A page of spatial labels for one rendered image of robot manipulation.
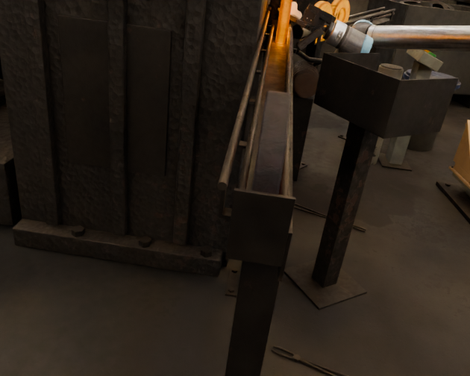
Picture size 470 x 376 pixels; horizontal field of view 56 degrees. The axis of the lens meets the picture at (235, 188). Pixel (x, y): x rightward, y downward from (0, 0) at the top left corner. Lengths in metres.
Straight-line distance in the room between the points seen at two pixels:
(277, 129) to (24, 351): 0.93
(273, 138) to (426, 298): 1.17
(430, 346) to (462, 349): 0.09
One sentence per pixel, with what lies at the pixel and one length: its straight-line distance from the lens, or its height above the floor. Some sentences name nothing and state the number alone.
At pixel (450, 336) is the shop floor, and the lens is 1.51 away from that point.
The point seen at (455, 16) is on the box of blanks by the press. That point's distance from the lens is 3.91.
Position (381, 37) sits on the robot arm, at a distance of 1.89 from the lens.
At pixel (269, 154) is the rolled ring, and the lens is 0.52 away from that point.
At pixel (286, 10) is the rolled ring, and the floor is 0.78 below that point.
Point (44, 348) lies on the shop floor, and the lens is 1.26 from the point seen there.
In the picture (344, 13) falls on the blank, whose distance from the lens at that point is 2.26.
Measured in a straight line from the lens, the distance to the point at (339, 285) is 1.51.
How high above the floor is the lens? 0.92
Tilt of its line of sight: 28 degrees down
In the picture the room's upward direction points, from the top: 7 degrees clockwise
